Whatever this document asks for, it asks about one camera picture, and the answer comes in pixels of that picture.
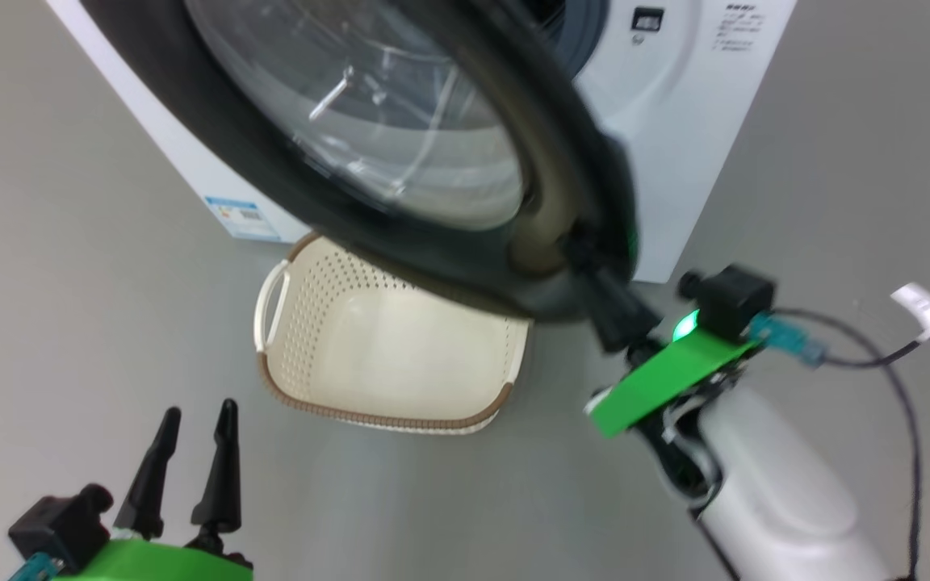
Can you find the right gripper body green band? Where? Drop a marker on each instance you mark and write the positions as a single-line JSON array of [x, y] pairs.
[[667, 379]]

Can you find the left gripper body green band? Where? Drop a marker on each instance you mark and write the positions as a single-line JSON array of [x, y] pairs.
[[150, 561]]

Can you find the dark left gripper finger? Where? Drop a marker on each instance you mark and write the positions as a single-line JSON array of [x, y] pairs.
[[219, 476], [150, 484]]

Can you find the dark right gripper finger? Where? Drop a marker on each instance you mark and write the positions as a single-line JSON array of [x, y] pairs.
[[622, 315]]

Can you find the dark round washing machine door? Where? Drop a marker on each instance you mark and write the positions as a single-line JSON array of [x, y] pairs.
[[271, 161]]

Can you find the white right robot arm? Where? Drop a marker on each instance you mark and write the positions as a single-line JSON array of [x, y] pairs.
[[780, 500]]

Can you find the white washing machine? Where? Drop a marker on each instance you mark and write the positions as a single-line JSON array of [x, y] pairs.
[[675, 161]]

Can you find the cream perforated laundry basket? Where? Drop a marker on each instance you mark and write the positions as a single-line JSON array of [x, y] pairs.
[[392, 355]]

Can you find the grey rubber door gasket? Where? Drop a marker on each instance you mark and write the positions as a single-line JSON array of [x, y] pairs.
[[582, 32]]

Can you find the blue energy label sticker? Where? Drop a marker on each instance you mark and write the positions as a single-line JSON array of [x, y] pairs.
[[243, 218]]

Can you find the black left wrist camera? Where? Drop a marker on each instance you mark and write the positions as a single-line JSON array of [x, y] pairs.
[[57, 524]]

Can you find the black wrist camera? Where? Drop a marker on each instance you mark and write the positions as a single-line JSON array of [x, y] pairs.
[[57, 524], [735, 298]]

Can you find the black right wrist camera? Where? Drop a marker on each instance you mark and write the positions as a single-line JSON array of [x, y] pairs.
[[735, 298]]

